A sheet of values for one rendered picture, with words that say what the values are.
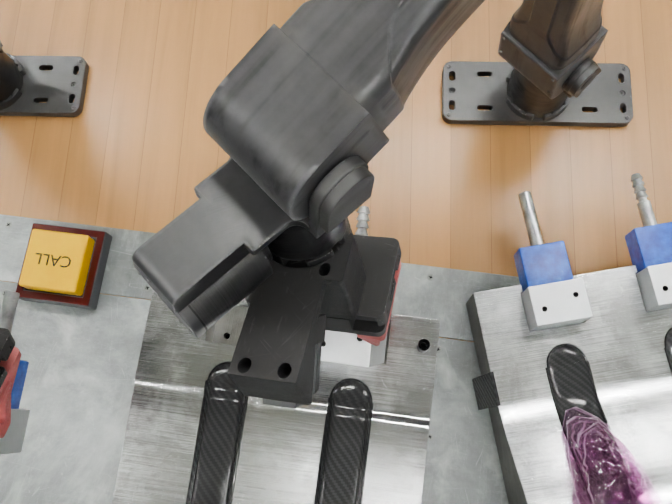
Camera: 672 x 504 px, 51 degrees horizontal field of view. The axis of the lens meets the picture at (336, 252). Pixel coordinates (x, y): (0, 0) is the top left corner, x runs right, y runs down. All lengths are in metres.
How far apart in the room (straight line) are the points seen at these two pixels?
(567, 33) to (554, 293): 0.22
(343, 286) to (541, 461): 0.28
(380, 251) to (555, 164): 0.33
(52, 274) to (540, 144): 0.52
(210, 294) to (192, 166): 0.41
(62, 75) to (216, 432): 0.45
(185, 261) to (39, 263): 0.40
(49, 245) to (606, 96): 0.60
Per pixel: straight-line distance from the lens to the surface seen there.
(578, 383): 0.68
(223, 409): 0.64
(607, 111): 0.81
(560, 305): 0.66
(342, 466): 0.63
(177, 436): 0.64
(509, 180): 0.77
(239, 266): 0.40
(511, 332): 0.67
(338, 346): 0.57
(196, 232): 0.38
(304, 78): 0.34
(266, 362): 0.42
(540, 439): 0.66
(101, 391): 0.76
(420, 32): 0.34
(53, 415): 0.78
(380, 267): 0.49
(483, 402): 0.69
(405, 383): 0.62
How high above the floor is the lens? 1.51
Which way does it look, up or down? 75 degrees down
